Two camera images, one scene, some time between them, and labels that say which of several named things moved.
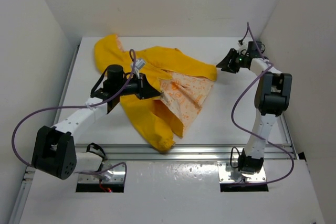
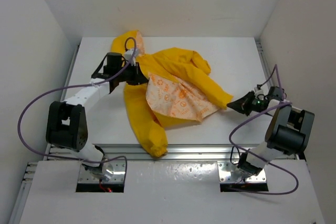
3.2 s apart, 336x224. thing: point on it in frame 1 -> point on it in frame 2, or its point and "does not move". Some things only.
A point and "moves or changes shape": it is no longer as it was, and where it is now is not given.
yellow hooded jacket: (182, 78) moves or changes shape
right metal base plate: (227, 174) does not move
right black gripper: (228, 64) -> (241, 105)
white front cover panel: (172, 192) does not move
